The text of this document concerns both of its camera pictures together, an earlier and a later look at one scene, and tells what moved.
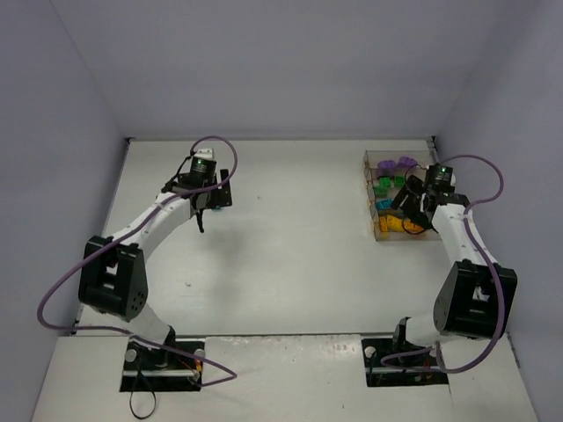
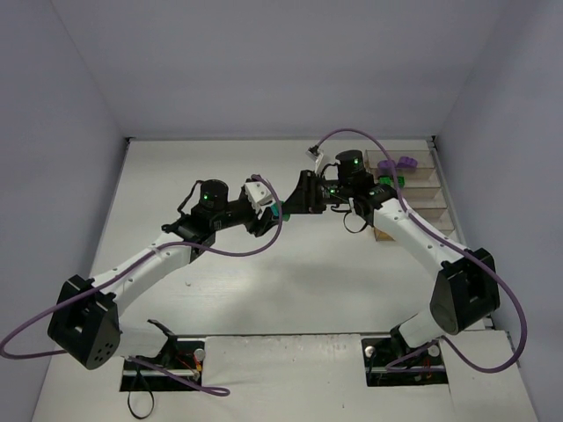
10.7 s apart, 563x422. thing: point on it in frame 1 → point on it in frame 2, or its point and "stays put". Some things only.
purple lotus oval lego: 406,162 stays put
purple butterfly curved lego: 384,164 stays put
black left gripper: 215,198 → 256,221
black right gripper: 407,199 → 315,193
